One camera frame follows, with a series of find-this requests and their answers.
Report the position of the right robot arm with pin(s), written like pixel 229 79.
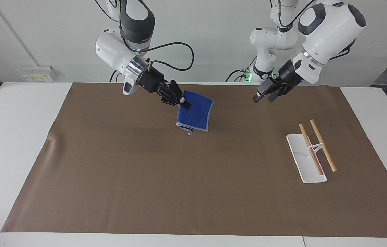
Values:
pixel 114 51

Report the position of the white wall socket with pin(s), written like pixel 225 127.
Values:
pixel 38 74

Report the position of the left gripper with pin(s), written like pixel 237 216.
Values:
pixel 287 75

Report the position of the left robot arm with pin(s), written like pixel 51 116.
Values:
pixel 330 31

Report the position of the blue towel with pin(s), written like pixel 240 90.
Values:
pixel 196 113

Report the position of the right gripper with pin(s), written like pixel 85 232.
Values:
pixel 150 80

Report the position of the white rack with wooden bars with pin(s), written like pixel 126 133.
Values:
pixel 308 161

